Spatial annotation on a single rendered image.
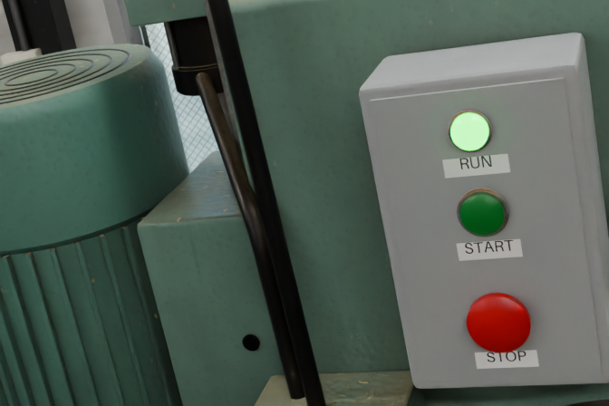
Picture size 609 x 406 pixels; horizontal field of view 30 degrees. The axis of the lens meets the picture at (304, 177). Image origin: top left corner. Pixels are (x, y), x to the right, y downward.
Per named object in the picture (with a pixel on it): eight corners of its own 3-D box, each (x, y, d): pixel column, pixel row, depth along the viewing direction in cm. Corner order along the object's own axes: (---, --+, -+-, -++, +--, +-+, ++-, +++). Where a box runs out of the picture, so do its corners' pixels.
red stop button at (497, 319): (473, 346, 55) (464, 291, 54) (536, 344, 54) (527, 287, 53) (470, 357, 54) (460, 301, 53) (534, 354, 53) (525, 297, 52)
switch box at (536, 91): (432, 335, 63) (382, 54, 58) (620, 326, 59) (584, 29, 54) (411, 393, 57) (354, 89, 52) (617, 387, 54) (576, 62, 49)
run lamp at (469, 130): (451, 152, 52) (445, 111, 51) (496, 148, 51) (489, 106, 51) (449, 157, 51) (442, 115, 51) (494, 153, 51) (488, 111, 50)
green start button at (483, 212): (461, 236, 53) (453, 189, 53) (512, 233, 52) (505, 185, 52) (459, 242, 53) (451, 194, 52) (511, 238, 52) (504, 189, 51)
